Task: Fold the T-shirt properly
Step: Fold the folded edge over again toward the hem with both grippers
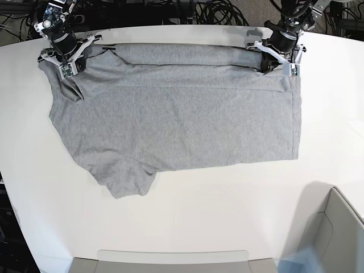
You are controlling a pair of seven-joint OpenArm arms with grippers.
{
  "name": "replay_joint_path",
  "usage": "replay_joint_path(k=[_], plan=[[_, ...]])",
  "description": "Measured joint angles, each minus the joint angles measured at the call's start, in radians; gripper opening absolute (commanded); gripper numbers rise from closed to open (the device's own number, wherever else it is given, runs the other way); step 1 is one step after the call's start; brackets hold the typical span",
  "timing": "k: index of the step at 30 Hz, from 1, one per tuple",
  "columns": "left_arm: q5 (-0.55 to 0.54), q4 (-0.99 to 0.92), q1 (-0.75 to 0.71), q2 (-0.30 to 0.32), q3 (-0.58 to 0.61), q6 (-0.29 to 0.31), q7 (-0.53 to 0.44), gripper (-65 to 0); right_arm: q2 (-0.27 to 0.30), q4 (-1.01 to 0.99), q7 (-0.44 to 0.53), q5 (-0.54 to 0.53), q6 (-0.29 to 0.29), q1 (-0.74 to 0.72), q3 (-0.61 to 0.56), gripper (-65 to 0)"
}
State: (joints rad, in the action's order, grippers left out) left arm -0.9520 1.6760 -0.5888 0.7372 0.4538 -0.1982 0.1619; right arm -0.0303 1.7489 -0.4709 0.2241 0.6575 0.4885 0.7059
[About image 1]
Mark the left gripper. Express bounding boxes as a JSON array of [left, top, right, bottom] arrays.
[[260, 30, 299, 74]]

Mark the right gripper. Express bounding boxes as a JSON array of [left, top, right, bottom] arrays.
[[49, 31, 85, 61]]

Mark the grey T-shirt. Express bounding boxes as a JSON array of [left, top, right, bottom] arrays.
[[39, 44, 301, 198]]

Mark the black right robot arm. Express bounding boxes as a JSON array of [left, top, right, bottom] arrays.
[[34, 1, 80, 64]]

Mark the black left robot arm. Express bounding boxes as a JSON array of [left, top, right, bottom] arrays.
[[254, 0, 330, 76]]

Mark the grey bin right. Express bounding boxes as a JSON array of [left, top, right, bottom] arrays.
[[301, 188, 363, 272]]

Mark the blue blurred object bottom right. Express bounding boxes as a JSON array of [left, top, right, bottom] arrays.
[[276, 247, 325, 273]]

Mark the grey tray bottom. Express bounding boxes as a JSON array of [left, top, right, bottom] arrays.
[[69, 250, 278, 272]]

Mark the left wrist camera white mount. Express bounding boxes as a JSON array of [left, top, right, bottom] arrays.
[[245, 40, 306, 77]]

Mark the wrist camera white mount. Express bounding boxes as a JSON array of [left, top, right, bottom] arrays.
[[37, 32, 102, 79], [245, 40, 306, 77]]

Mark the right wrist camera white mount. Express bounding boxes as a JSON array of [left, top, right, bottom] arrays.
[[37, 32, 102, 79]]

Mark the black cable bundle background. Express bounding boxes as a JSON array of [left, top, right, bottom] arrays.
[[0, 0, 364, 38]]

